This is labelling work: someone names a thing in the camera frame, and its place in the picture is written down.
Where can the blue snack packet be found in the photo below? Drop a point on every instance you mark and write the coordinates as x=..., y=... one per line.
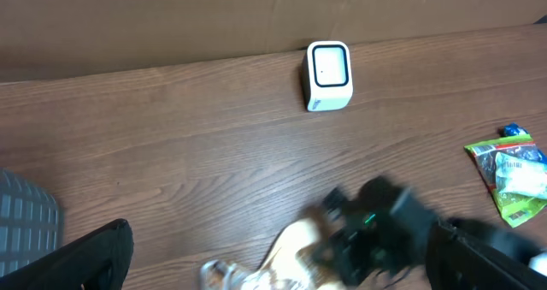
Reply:
x=512, y=130

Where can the beige nut snack bag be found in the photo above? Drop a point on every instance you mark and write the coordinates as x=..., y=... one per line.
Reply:
x=288, y=264

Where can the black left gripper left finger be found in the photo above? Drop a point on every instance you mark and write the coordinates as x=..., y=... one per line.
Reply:
x=98, y=260

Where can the green candy packet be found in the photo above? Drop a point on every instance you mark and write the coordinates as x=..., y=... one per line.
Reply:
x=514, y=209

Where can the grey plastic basket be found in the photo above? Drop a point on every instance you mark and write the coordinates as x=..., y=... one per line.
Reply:
x=31, y=222

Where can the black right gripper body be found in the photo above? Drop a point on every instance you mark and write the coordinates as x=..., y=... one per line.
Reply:
x=355, y=253

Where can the teal snack packet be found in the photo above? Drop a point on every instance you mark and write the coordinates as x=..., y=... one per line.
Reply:
x=520, y=176

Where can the white barcode scanner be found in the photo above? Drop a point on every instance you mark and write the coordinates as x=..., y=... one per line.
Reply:
x=327, y=78

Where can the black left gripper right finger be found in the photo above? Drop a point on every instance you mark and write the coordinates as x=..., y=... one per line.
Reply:
x=469, y=254

